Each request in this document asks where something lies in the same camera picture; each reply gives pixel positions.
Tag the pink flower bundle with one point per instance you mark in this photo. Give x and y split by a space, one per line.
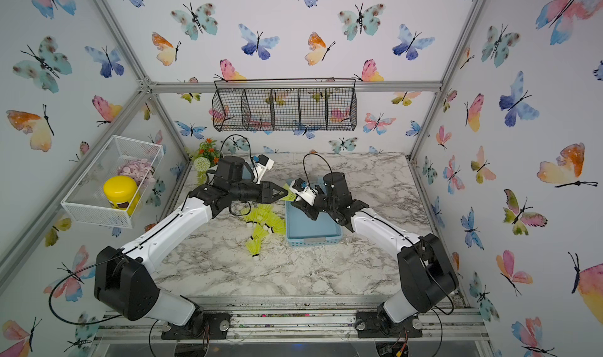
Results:
140 170

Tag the light blue perforated storage box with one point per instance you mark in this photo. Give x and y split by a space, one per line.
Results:
301 231

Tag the yellow lidded jar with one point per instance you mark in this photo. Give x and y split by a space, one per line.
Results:
122 193

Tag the yellow shuttlecock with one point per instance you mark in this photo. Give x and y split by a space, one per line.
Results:
264 212
291 196
254 247
276 225
259 233
252 218

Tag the white pot with artificial plant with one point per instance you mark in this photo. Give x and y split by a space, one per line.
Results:
206 157

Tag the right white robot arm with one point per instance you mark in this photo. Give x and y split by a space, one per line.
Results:
426 274

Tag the white wire wall basket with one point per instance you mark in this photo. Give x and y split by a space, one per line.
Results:
86 201

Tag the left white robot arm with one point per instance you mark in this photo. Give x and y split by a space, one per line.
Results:
124 279

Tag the black wire wall basket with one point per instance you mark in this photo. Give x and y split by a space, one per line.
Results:
285 105

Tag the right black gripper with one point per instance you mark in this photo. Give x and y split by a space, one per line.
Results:
307 209

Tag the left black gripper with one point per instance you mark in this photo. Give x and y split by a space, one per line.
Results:
266 195

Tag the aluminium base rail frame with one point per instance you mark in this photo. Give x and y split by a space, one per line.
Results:
300 325

